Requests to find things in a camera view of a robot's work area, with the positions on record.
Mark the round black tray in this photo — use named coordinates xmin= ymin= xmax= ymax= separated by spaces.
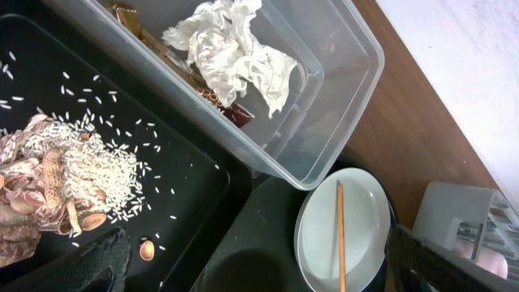
xmin=190 ymin=156 xmax=401 ymax=292

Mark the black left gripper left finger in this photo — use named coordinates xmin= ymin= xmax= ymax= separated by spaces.
xmin=24 ymin=227 xmax=131 ymax=292

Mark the pink cup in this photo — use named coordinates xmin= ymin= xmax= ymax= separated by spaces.
xmin=453 ymin=239 xmax=508 ymax=280

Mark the gold snack wrapper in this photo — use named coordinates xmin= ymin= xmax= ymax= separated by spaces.
xmin=103 ymin=1 xmax=255 ymax=128

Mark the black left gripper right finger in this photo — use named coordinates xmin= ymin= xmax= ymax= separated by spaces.
xmin=385 ymin=225 xmax=492 ymax=292

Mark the grey plate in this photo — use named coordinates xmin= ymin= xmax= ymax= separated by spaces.
xmin=294 ymin=168 xmax=391 ymax=291

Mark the grey dishwasher rack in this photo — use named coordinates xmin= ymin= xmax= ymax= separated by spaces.
xmin=412 ymin=181 xmax=518 ymax=291

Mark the white napkin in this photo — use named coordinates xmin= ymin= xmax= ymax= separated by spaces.
xmin=162 ymin=0 xmax=298 ymax=118

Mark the wooden chopstick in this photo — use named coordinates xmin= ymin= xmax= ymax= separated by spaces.
xmin=337 ymin=180 xmax=346 ymax=292

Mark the black rectangular tray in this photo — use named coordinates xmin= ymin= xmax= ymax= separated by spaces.
xmin=1 ymin=11 xmax=252 ymax=291

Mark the food scraps and rice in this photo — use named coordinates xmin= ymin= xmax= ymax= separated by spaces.
xmin=2 ymin=109 xmax=157 ymax=291

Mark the clear plastic bin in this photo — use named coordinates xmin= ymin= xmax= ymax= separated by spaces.
xmin=49 ymin=0 xmax=384 ymax=190

